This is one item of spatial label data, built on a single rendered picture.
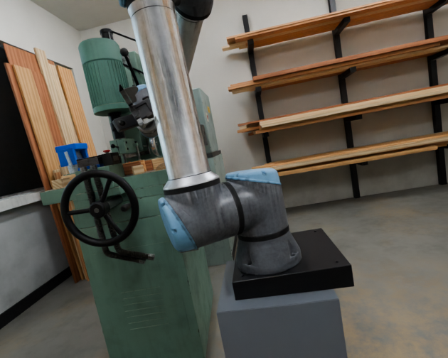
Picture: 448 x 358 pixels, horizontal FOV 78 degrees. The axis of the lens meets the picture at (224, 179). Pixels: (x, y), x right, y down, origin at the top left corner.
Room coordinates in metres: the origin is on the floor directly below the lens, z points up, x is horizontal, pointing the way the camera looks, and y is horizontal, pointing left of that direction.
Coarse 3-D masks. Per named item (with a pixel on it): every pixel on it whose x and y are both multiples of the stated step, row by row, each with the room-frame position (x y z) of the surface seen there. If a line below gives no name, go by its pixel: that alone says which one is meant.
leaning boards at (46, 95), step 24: (24, 72) 2.49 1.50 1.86; (48, 72) 2.84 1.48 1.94; (72, 72) 3.22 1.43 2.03; (24, 96) 2.41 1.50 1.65; (48, 96) 2.76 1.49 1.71; (72, 96) 3.08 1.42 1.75; (24, 120) 2.36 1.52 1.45; (48, 120) 2.65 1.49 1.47; (72, 120) 3.01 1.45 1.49; (48, 144) 2.50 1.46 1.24; (48, 168) 2.41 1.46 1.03; (72, 216) 2.38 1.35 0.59; (72, 240) 2.41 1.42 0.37; (72, 264) 2.37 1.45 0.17
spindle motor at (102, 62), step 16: (80, 48) 1.28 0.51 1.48; (96, 48) 1.26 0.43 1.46; (112, 48) 1.30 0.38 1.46; (96, 64) 1.27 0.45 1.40; (112, 64) 1.29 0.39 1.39; (96, 80) 1.27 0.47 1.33; (112, 80) 1.28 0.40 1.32; (96, 96) 1.27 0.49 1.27; (112, 96) 1.27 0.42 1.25; (96, 112) 1.28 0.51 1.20
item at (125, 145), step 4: (112, 140) 1.30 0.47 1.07; (116, 140) 1.30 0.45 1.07; (120, 140) 1.30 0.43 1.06; (124, 140) 1.31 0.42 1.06; (128, 140) 1.35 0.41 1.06; (132, 140) 1.41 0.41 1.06; (116, 144) 1.30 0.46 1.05; (120, 144) 1.30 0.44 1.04; (124, 144) 1.30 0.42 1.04; (128, 144) 1.34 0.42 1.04; (132, 144) 1.40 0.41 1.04; (112, 148) 1.30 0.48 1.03; (116, 148) 1.30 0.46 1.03; (120, 148) 1.30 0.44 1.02; (124, 148) 1.30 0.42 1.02; (128, 148) 1.32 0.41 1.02; (132, 148) 1.38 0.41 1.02; (112, 152) 1.30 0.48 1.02; (120, 152) 1.30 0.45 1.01; (124, 152) 1.30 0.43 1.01; (128, 152) 1.32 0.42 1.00; (132, 152) 1.38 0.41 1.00; (124, 156) 1.34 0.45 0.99
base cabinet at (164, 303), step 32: (160, 224) 1.18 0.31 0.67; (96, 256) 1.19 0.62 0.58; (160, 256) 1.18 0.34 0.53; (192, 256) 1.35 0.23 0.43; (96, 288) 1.20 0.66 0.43; (128, 288) 1.19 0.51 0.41; (160, 288) 1.18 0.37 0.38; (192, 288) 1.22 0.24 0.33; (128, 320) 1.19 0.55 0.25; (160, 320) 1.18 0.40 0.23; (192, 320) 1.17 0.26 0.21; (128, 352) 1.19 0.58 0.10; (160, 352) 1.18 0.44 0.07; (192, 352) 1.18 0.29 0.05
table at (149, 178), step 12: (132, 180) 1.18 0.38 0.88; (144, 180) 1.18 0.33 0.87; (156, 180) 1.18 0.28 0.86; (48, 192) 1.20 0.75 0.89; (60, 192) 1.20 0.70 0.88; (72, 192) 1.20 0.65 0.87; (96, 192) 1.09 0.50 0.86; (108, 192) 1.09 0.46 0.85; (120, 192) 1.09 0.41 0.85; (48, 204) 1.20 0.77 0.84
